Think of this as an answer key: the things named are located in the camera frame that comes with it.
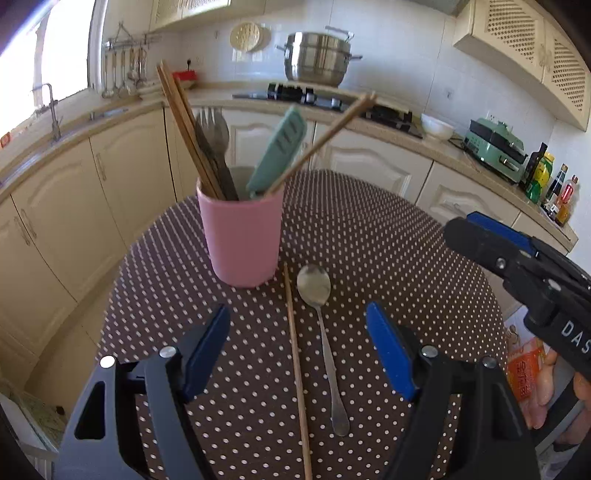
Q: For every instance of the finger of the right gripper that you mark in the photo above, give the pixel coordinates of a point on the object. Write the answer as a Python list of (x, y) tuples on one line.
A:
[(519, 239), (492, 252)]

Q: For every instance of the cream round strainer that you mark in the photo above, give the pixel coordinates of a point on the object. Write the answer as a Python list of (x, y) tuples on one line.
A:
[(248, 37)]

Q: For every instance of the brown polka dot tablecloth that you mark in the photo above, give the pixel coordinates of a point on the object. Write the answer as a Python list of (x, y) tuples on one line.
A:
[(376, 247)]

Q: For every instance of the green yellow bottle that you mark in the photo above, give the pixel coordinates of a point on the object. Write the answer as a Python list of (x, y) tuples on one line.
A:
[(541, 177)]

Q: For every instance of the person's right hand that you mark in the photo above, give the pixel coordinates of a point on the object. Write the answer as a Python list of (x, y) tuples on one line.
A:
[(580, 426)]

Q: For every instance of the dark oil bottle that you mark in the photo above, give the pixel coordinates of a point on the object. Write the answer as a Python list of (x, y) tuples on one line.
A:
[(533, 162)]

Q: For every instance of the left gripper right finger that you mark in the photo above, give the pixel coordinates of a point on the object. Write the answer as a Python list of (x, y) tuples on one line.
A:
[(492, 440)]

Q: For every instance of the dark soy sauce bottle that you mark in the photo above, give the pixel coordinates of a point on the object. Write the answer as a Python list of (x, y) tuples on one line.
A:
[(554, 189)]

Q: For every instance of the cream upper cabinets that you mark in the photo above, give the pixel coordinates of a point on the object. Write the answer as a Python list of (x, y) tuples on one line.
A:
[(492, 58)]

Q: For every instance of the stainless steel steamer pot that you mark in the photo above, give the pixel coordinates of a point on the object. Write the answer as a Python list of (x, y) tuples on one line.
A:
[(318, 58)]

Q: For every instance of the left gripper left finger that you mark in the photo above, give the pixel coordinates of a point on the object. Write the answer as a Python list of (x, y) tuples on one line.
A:
[(102, 439)]

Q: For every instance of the white bowl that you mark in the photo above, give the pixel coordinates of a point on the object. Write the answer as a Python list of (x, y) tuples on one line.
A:
[(436, 128)]

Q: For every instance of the chrome faucet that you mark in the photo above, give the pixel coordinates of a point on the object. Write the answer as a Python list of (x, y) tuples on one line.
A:
[(51, 107)]

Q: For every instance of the pink utensil cup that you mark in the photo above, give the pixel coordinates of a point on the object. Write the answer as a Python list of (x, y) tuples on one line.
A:
[(242, 236)]

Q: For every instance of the teal sheathed knife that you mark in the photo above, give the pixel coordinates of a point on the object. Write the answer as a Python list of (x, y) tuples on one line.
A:
[(280, 152)]

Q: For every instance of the red container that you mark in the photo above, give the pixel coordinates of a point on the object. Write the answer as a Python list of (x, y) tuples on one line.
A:
[(185, 75)]

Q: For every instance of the hanging utensil rack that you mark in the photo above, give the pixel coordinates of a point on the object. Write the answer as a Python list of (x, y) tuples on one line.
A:
[(124, 62)]

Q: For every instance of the black gas stove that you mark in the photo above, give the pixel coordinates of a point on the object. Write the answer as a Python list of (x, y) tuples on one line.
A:
[(331, 99)]

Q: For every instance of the window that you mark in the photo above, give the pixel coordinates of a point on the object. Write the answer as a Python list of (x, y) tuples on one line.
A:
[(54, 55)]

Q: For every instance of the green electric cooker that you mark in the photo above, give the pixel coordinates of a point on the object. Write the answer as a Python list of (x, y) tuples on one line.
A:
[(493, 143)]

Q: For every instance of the steel kitchen sink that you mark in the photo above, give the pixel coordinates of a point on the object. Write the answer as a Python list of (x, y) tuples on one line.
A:
[(21, 151)]

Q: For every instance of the metal spoon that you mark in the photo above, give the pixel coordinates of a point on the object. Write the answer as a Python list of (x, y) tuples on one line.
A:
[(315, 287)]

